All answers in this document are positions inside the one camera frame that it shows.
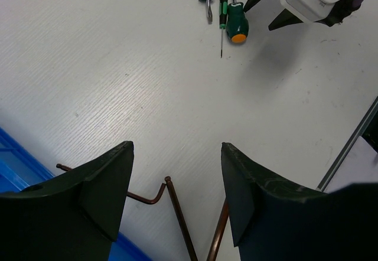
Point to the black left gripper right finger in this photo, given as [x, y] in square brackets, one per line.
[273, 218]

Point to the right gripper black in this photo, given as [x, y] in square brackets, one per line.
[341, 10]

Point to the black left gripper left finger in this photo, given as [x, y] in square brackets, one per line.
[74, 216]

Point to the green stubby orange-capped screwdriver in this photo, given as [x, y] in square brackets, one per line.
[237, 25]

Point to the long brown hex key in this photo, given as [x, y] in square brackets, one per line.
[130, 194]

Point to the slim black-green precision screwdriver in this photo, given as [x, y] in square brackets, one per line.
[222, 21]

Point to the blue compartment bin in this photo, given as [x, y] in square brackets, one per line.
[19, 170]

